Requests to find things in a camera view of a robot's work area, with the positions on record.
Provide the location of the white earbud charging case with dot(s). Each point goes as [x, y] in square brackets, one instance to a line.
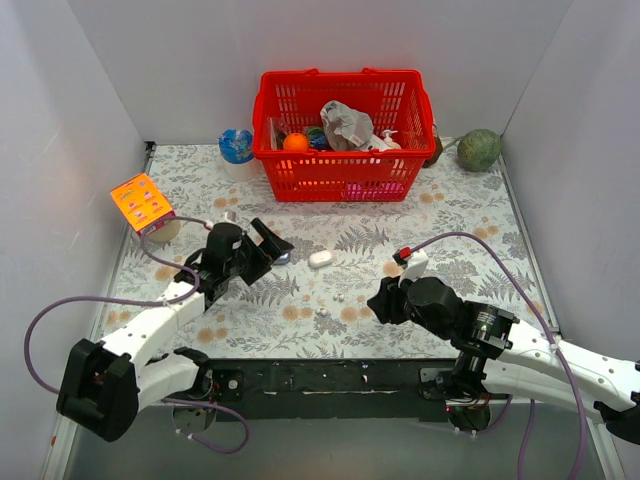
[320, 259]

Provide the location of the beige round container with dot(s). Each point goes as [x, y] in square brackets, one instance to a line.
[165, 233]

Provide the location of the purple earbud charging case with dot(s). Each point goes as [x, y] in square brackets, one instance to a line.
[284, 259]

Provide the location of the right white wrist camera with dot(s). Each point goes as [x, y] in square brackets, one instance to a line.
[412, 263]

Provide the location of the red plastic shopping basket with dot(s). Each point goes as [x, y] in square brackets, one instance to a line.
[291, 101]

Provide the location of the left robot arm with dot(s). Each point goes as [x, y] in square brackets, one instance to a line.
[108, 382]

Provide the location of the white pump bottle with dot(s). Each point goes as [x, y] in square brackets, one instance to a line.
[383, 142]

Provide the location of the crumpled grey plastic bag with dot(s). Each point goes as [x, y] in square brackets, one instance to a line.
[346, 129]

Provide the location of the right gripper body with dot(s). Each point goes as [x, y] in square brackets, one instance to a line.
[388, 301]

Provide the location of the floral patterned table mat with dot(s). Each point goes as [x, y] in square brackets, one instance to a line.
[475, 245]

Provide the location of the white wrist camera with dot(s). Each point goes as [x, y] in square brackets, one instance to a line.
[230, 217]
[412, 263]

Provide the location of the green blue item in basket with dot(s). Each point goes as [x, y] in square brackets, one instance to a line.
[317, 138]

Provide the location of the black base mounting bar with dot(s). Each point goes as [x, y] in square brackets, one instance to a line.
[274, 389]

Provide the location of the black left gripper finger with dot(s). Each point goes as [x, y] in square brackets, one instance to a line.
[253, 264]
[271, 244]

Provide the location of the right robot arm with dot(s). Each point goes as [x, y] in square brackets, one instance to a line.
[499, 354]

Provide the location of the orange fruit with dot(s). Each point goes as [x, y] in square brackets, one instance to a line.
[296, 142]

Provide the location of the blue lidded white cup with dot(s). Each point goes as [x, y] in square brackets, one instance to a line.
[238, 158]

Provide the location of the green melon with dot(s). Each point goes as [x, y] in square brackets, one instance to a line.
[478, 150]

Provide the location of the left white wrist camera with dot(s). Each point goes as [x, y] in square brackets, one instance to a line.
[230, 217]

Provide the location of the orange snack box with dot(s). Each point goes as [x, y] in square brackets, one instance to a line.
[142, 204]

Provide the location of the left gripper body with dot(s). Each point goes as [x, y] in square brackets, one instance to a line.
[257, 256]

